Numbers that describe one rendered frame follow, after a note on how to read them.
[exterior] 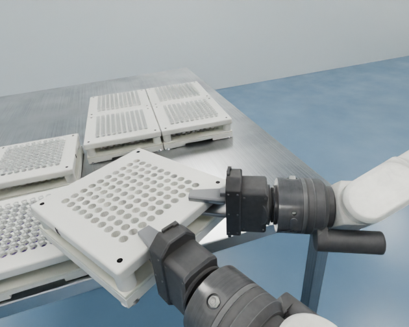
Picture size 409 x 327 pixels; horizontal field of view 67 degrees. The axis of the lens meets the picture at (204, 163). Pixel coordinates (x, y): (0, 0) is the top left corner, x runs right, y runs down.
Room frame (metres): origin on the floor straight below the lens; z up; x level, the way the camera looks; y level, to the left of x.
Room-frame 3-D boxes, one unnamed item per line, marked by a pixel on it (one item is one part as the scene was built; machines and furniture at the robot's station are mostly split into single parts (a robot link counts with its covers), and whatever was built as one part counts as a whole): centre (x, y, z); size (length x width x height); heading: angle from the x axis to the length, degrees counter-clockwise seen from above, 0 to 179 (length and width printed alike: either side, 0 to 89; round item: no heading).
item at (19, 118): (1.15, 0.38, 0.83); 1.50 x 1.10 x 0.04; 16
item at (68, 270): (0.51, 0.37, 0.86); 0.24 x 0.24 x 0.02; 17
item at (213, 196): (0.40, 0.00, 1.04); 0.06 x 0.03 x 0.02; 81
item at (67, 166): (0.82, 0.51, 0.91); 0.25 x 0.24 x 0.02; 104
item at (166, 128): (1.07, 0.04, 0.91); 0.25 x 0.24 x 0.02; 103
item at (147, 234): (0.31, 0.07, 1.04); 0.06 x 0.03 x 0.02; 41
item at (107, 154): (1.01, 0.28, 0.86); 0.24 x 0.24 x 0.02; 13
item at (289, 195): (0.39, -0.09, 1.02); 0.12 x 0.10 x 0.13; 81
